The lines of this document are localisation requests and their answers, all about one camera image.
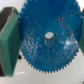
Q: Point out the green padded gripper left finger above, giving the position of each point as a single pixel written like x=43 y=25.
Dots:
x=10 y=41

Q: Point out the metal peg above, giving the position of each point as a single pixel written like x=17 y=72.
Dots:
x=49 y=39

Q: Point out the blue gear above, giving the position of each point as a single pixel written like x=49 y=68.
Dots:
x=50 y=31

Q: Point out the green padded gripper right finger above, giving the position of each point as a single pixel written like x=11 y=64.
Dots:
x=81 y=34

